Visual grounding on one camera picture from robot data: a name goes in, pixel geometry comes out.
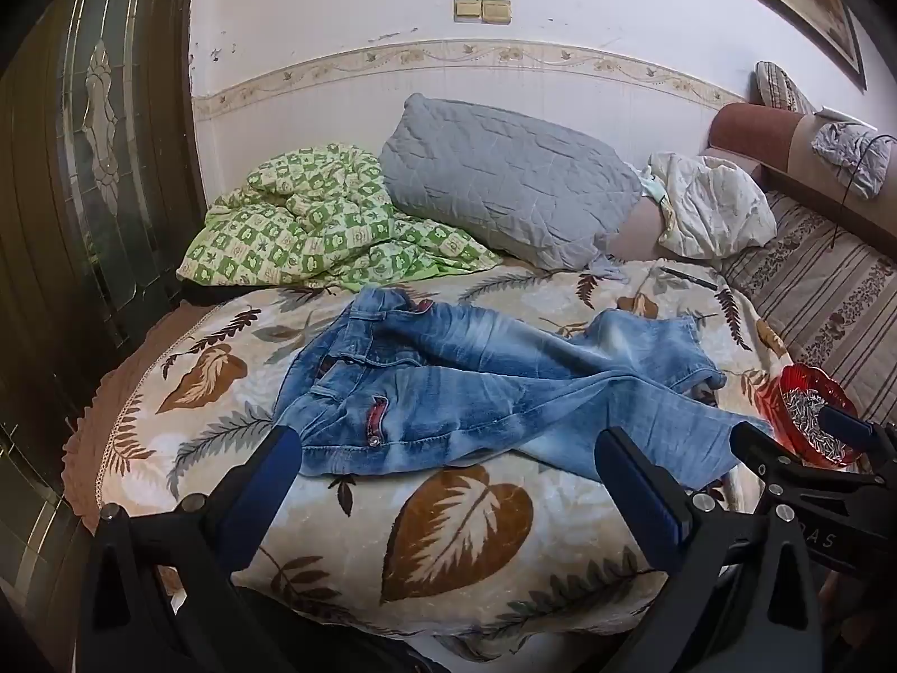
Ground striped sofa cover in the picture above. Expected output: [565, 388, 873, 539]
[722, 189, 897, 428]

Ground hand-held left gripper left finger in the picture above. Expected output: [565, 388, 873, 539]
[76, 425, 304, 673]

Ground pile of sunflower seeds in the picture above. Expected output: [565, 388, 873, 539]
[785, 387, 842, 460]

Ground blue denim pants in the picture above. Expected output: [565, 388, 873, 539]
[272, 287, 775, 490]

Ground white crumpled cloth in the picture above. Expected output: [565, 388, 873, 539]
[641, 151, 779, 260]

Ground green checked blanket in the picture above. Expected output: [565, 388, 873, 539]
[175, 144, 504, 292]

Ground striped cushion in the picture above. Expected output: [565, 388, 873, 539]
[753, 61, 817, 115]

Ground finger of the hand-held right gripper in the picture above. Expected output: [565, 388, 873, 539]
[819, 403, 897, 464]
[730, 422, 897, 516]

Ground grey quilted pillow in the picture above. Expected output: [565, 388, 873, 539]
[378, 93, 644, 271]

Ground pink pillow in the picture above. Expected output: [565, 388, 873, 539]
[606, 196, 667, 264]

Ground leaf print blanket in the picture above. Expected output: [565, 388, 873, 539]
[62, 256, 800, 660]

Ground red glass bowl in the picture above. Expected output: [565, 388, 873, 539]
[767, 363, 862, 469]

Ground dark pen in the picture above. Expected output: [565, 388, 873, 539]
[662, 266, 719, 291]

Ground black cable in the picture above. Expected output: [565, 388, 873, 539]
[830, 133, 897, 250]

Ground grey cloth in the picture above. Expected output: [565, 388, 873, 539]
[811, 121, 894, 201]

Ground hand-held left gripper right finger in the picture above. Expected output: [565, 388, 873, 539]
[594, 426, 824, 673]

